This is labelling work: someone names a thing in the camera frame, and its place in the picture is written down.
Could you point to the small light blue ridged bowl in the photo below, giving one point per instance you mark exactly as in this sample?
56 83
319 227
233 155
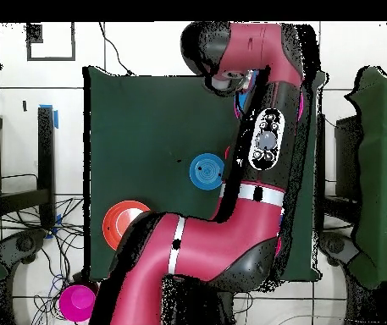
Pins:
207 171

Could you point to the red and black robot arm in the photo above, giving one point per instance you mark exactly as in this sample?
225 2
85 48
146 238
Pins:
213 243

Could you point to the red cup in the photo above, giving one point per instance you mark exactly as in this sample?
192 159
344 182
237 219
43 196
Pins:
227 153

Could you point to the dark green tablecloth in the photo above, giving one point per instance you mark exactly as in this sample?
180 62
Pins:
145 135

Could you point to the large orange bowl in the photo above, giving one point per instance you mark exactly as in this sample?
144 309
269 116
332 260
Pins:
111 220

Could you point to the black metal stand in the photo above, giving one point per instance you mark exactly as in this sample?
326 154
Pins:
349 152
45 152

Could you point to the blue tape strip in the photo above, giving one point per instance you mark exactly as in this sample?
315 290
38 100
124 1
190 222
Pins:
56 118

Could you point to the black floor stand base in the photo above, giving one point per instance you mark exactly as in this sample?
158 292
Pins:
335 245
23 243

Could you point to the small magenta bowl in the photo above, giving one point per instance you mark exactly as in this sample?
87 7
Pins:
76 303

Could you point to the black square floor frame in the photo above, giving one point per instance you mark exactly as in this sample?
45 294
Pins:
50 59

